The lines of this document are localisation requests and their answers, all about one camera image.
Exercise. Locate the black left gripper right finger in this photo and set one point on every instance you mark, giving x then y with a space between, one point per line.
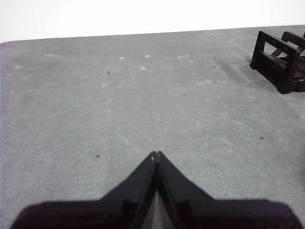
202 212

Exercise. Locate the black plate rack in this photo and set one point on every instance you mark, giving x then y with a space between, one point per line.
274 76

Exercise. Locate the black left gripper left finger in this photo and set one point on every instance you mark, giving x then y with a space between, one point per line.
114 211

